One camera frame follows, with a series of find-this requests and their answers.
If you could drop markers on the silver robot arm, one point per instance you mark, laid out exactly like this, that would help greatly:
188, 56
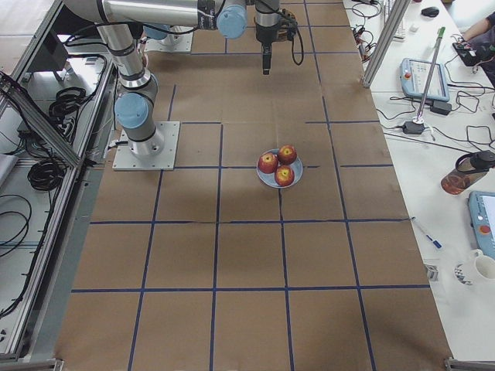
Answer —
113, 19
267, 23

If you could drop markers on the green tipped metal rod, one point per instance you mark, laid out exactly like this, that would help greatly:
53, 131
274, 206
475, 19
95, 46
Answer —
418, 119

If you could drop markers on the aluminium frame post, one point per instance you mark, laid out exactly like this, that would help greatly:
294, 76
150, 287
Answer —
394, 19

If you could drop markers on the person forearm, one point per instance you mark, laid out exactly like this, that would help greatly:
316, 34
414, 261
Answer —
479, 28

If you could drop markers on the blue teach pendant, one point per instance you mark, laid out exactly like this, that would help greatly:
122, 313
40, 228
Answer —
481, 209
414, 75

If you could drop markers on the light blue plate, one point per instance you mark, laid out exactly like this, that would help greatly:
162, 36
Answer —
269, 179

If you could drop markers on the black computer mouse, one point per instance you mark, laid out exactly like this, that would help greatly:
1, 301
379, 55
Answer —
430, 12

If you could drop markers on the black power adapter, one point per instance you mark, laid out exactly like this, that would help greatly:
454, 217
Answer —
410, 127

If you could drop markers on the blue white pen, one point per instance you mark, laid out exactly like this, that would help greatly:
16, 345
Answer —
427, 234

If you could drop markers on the dark water bottle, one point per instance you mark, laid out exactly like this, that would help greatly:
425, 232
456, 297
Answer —
468, 170

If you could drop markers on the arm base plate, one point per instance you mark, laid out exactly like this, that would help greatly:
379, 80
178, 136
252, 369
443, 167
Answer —
157, 153
171, 44

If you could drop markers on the red apple on plate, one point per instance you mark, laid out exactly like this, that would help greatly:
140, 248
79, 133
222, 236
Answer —
287, 154
284, 176
268, 163

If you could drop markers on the white mug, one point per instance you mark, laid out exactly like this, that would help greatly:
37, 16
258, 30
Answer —
478, 269

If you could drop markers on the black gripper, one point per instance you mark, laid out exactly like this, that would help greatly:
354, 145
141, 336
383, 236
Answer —
265, 35

